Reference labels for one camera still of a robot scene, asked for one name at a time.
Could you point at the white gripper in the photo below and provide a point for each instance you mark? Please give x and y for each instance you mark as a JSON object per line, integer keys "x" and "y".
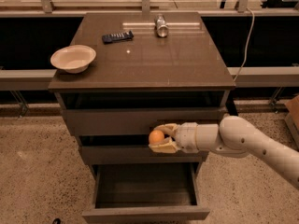
{"x": 186, "y": 136}

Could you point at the orange fruit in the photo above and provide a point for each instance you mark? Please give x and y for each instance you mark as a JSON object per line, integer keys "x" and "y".
{"x": 156, "y": 136}

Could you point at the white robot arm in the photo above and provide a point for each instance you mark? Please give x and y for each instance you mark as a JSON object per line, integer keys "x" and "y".
{"x": 232, "y": 137}

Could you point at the grey open bottom drawer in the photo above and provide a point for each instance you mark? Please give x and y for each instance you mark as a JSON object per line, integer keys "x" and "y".
{"x": 145, "y": 192}

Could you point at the grey middle drawer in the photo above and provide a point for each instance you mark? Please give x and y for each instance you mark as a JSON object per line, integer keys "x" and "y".
{"x": 99, "y": 155}

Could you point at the grey drawer cabinet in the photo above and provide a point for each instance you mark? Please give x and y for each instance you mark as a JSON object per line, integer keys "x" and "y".
{"x": 183, "y": 70}

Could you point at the grey top drawer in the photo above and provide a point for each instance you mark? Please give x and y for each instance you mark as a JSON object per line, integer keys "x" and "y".
{"x": 87, "y": 122}

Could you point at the silver metal can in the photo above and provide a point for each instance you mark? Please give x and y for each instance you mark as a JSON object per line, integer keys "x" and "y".
{"x": 161, "y": 26}

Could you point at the dark blue remote control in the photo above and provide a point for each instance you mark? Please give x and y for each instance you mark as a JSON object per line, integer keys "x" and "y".
{"x": 117, "y": 37}

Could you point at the white ceramic bowl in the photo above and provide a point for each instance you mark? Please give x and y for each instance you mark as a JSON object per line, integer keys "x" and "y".
{"x": 73, "y": 59}

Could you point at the cardboard box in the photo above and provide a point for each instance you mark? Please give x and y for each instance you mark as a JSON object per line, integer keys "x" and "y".
{"x": 292, "y": 118}

